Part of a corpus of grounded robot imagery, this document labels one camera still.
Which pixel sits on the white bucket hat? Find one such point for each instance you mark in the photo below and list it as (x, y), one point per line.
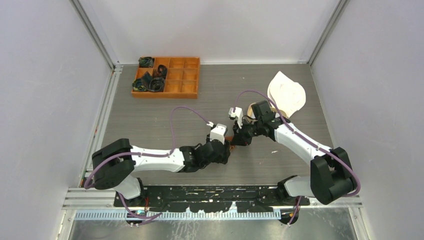
(288, 95)

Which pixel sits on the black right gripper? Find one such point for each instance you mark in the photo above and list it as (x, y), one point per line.
(240, 138)

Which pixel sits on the orange wooden compartment organizer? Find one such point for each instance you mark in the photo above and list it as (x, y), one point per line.
(182, 79)

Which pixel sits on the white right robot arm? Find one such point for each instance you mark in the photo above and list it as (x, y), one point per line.
(331, 174)

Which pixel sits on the black rolled belt lower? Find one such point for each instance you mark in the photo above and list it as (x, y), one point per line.
(157, 84)

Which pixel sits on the dark rolled belt top-left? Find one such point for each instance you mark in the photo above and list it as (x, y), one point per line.
(146, 62)

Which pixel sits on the beige oval tray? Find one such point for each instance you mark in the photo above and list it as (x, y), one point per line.
(251, 114)

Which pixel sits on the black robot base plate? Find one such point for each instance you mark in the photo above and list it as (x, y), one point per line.
(212, 198)

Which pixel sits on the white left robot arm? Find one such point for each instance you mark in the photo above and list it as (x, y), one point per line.
(114, 164)

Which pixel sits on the black rolled belt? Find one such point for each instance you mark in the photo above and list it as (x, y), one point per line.
(157, 84)
(161, 71)

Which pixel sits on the black rolled belt centre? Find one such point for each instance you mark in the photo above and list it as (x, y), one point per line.
(161, 71)

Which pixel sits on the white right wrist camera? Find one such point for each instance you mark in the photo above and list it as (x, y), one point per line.
(236, 114)

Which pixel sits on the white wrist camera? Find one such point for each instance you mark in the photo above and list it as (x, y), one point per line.
(217, 132)
(236, 114)

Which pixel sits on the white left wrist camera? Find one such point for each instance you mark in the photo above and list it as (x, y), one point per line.
(217, 132)

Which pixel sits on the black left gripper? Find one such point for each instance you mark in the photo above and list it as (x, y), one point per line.
(223, 158)

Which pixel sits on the orange leather card holder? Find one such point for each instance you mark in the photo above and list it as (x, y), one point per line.
(231, 146)

